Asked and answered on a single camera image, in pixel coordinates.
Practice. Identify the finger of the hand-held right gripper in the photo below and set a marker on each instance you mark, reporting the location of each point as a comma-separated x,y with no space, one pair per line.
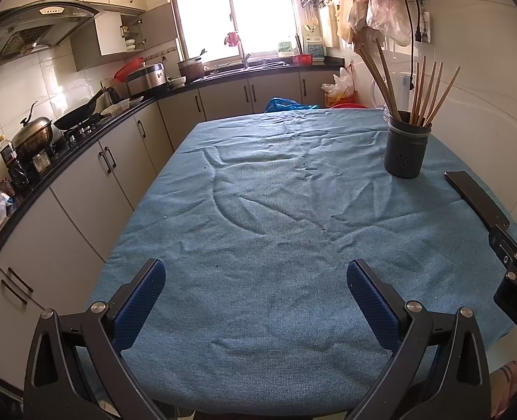
501,243

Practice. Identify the blue tablecloth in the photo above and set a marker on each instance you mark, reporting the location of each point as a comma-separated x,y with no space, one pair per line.
263,210

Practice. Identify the dark grey chopstick holder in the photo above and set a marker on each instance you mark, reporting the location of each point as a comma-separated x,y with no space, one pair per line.
405,153

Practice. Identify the glass beer mug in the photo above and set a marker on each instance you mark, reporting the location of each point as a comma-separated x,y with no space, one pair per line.
403,92

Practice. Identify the white wall power strip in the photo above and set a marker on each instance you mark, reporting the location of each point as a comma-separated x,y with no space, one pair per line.
425,26

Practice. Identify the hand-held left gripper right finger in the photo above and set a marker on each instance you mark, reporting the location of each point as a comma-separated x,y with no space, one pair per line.
372,304

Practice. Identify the beige kitchen base cabinets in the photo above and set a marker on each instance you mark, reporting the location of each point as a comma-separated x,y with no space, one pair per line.
66,210

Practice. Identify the hanging plastic bags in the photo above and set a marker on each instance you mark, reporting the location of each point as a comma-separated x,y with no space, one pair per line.
385,13

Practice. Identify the white tray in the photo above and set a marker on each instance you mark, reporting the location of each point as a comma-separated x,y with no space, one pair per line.
118,107

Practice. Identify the white detergent jug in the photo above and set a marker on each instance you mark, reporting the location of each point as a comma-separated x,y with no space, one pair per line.
315,46

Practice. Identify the gas stove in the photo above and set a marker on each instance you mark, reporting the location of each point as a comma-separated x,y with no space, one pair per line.
83,131

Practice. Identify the dark cooking oil bottle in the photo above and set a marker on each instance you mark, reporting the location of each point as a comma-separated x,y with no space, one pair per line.
8,155

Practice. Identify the red hanging cloth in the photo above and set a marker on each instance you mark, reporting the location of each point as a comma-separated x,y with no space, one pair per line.
231,39

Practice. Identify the small red basket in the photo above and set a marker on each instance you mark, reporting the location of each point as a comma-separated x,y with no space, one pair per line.
302,60

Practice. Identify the red plastic basin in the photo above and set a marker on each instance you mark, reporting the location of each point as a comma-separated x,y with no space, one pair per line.
348,106

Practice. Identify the white and yellow plastic bag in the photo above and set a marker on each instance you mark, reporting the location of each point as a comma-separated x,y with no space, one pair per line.
339,87

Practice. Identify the steel kitchen faucet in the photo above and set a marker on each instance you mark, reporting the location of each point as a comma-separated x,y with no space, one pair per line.
242,54

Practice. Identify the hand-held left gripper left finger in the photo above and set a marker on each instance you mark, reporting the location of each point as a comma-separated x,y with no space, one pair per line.
140,304

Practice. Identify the brown cooking pot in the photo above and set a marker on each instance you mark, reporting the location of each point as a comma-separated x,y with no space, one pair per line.
191,70

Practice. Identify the green and white packet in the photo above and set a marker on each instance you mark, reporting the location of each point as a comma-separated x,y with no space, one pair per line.
285,48

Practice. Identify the stack of white dishes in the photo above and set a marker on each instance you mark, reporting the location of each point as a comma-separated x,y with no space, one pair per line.
130,43

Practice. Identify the person's right forearm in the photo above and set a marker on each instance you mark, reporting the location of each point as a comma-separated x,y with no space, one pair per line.
510,385

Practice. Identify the black wok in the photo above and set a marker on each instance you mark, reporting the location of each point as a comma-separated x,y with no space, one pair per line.
74,120

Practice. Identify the steel pot with lid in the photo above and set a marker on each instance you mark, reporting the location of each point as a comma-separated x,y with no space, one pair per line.
31,133

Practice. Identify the black kitchen countertop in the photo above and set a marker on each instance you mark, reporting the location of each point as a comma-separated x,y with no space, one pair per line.
328,64

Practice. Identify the silver rice cooker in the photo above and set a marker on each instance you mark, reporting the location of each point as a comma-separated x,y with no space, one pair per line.
147,78

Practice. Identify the blue plastic bag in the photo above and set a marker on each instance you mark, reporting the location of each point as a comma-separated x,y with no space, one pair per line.
284,106

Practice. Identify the steel kitchen sink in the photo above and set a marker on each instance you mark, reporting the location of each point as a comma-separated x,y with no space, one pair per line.
263,65

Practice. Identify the grey range hood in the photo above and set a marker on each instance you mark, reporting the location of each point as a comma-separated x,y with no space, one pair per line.
44,22

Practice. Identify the red plastic lid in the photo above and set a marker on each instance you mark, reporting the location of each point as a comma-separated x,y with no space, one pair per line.
125,72

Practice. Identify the black smartphone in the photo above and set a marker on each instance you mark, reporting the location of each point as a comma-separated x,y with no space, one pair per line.
477,201

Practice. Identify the kitchen window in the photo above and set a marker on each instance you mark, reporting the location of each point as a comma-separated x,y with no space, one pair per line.
254,8

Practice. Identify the small white bowl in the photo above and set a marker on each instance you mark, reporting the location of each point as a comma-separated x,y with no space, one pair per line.
177,82

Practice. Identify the bunch of wooden chopsticks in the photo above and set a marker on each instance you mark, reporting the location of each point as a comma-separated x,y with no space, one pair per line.
392,103

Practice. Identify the steel kettle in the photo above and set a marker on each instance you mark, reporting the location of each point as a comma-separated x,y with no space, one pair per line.
113,95

